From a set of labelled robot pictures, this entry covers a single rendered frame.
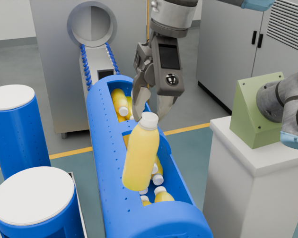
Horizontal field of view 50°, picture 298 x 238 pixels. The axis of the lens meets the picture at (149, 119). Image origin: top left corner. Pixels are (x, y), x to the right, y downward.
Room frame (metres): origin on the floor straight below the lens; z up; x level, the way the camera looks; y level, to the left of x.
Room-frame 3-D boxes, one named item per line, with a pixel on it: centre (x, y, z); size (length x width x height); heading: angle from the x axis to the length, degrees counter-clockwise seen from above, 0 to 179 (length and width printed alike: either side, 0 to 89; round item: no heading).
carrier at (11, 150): (1.52, 0.76, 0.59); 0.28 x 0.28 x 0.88
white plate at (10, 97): (1.52, 0.76, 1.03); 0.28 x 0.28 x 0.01
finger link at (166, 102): (0.60, -0.03, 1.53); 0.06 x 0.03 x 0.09; 16
